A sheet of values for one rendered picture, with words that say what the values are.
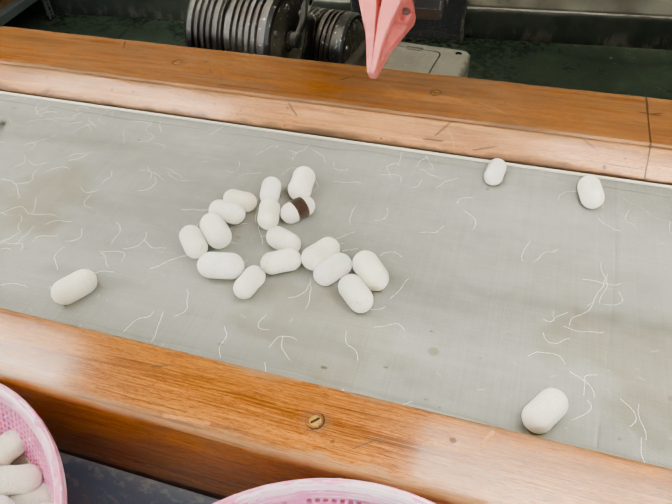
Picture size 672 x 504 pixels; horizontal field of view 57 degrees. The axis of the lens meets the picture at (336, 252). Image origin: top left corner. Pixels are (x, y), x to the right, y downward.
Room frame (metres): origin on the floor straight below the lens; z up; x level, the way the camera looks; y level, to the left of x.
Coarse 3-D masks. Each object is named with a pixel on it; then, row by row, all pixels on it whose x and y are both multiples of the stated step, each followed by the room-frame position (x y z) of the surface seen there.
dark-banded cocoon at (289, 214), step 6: (306, 198) 0.42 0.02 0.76; (288, 204) 0.41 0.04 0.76; (312, 204) 0.42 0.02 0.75; (282, 210) 0.41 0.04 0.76; (288, 210) 0.41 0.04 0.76; (294, 210) 0.41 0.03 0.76; (312, 210) 0.41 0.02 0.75; (282, 216) 0.41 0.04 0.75; (288, 216) 0.40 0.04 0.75; (294, 216) 0.40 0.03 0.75; (288, 222) 0.40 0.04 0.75; (294, 222) 0.40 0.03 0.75
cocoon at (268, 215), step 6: (270, 198) 0.42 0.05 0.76; (264, 204) 0.41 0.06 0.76; (270, 204) 0.41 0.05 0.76; (276, 204) 0.42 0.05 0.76; (264, 210) 0.41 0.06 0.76; (270, 210) 0.41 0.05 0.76; (276, 210) 0.41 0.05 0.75; (258, 216) 0.40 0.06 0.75; (264, 216) 0.40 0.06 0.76; (270, 216) 0.40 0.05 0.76; (276, 216) 0.40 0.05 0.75; (258, 222) 0.40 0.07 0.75; (264, 222) 0.40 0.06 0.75; (270, 222) 0.40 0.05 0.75; (276, 222) 0.40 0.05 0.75; (264, 228) 0.40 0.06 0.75
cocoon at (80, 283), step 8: (80, 272) 0.34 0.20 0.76; (88, 272) 0.34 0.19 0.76; (64, 280) 0.33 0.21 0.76; (72, 280) 0.33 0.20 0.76; (80, 280) 0.33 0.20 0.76; (88, 280) 0.34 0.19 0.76; (96, 280) 0.34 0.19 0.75; (56, 288) 0.33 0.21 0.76; (64, 288) 0.33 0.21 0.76; (72, 288) 0.33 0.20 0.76; (80, 288) 0.33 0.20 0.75; (88, 288) 0.33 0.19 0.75; (56, 296) 0.32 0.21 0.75; (64, 296) 0.32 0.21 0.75; (72, 296) 0.32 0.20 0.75; (80, 296) 0.33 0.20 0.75; (64, 304) 0.32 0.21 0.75
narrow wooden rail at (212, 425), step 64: (0, 320) 0.29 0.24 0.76; (64, 384) 0.23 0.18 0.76; (128, 384) 0.23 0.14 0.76; (192, 384) 0.23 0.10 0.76; (256, 384) 0.23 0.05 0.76; (64, 448) 0.23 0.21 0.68; (128, 448) 0.21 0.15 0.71; (192, 448) 0.20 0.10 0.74; (256, 448) 0.18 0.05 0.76; (320, 448) 0.18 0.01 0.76; (384, 448) 0.18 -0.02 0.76; (448, 448) 0.18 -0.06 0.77; (512, 448) 0.17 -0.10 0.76; (576, 448) 0.17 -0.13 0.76
